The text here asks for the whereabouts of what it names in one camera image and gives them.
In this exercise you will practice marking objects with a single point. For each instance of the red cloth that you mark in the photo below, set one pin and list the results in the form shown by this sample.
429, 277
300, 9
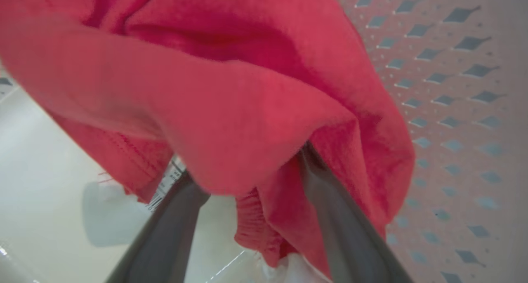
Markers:
231, 109

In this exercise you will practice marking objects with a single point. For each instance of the white cloth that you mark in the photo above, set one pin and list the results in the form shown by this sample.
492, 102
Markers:
297, 273

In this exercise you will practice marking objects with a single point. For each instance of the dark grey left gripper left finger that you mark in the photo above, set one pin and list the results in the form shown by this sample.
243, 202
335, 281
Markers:
165, 237

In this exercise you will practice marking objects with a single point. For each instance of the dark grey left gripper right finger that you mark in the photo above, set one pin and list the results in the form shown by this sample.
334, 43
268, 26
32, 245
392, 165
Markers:
350, 237

